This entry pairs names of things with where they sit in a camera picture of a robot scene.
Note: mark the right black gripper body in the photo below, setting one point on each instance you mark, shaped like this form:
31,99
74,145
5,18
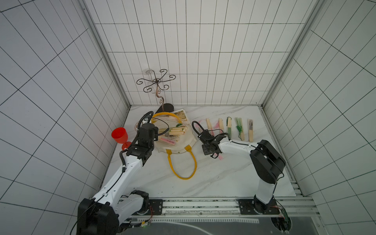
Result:
206,138

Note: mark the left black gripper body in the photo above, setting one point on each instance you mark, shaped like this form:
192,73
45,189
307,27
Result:
154,139

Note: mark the white canvas tote bag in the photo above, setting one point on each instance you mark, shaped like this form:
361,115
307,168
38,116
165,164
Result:
176,126

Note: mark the pink tasselled folding fan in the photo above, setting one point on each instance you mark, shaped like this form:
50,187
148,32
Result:
219,125

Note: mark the light green folding fan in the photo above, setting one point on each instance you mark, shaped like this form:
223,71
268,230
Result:
229,126

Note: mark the green tasselled folding fan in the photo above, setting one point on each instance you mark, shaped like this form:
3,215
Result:
239,127

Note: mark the grey pink folding fan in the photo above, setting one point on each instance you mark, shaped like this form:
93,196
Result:
250,130

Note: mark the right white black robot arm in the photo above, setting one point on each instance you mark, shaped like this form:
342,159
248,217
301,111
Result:
267,161

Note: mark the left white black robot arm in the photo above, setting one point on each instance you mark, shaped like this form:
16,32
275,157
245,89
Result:
104,213

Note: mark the pink green fan in bag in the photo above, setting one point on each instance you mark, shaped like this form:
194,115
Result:
168,140

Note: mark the red plastic goblet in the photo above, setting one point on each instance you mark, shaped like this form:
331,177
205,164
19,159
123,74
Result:
120,135

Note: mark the black scrolled metal stand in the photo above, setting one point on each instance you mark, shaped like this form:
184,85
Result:
158,85

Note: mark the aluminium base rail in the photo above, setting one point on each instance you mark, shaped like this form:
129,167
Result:
223,207

